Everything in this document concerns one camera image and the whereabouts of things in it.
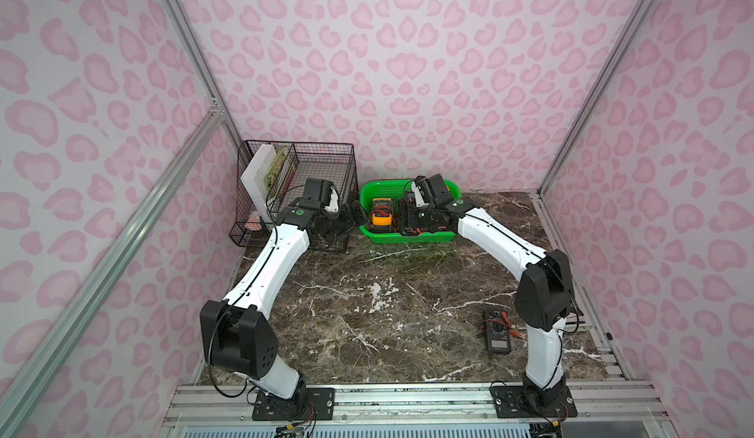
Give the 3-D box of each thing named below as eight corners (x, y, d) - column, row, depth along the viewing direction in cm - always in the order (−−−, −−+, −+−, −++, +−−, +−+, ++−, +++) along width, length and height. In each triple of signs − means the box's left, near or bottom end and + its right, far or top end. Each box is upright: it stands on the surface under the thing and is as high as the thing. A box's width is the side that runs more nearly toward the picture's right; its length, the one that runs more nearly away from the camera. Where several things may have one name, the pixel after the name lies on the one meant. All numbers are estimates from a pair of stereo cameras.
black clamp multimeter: (485, 353, 83) (490, 348, 79) (478, 317, 89) (482, 310, 86) (517, 353, 83) (523, 348, 79) (507, 317, 89) (512, 310, 86)
